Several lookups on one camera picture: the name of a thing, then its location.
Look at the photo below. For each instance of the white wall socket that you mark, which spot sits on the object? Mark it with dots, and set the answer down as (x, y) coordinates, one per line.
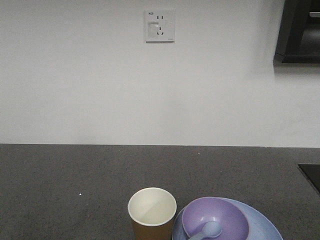
(159, 25)

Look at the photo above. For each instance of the light blue plastic spoon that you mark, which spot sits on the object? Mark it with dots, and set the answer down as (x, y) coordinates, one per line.
(211, 230)

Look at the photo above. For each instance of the purple plastic bowl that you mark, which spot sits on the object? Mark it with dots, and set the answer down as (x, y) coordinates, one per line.
(229, 221)

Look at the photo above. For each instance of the brown paper cup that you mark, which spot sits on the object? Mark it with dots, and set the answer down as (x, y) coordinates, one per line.
(152, 211)

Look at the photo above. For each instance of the black induction cooktop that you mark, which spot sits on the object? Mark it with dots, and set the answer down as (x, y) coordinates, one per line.
(312, 173)

